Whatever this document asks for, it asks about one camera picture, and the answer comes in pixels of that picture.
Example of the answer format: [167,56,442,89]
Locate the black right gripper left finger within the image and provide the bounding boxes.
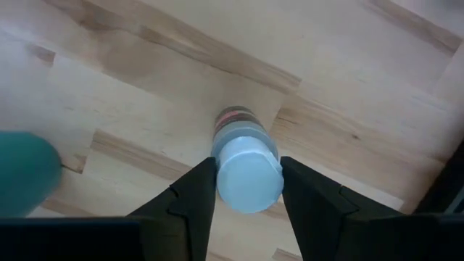
[0,157,218,261]

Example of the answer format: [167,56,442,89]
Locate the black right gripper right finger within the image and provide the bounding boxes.
[281,156,464,261]

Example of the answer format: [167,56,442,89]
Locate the brown bottle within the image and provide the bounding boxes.
[211,105,285,214]

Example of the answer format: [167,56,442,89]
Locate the teal plastic cup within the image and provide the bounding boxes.
[0,130,63,218]

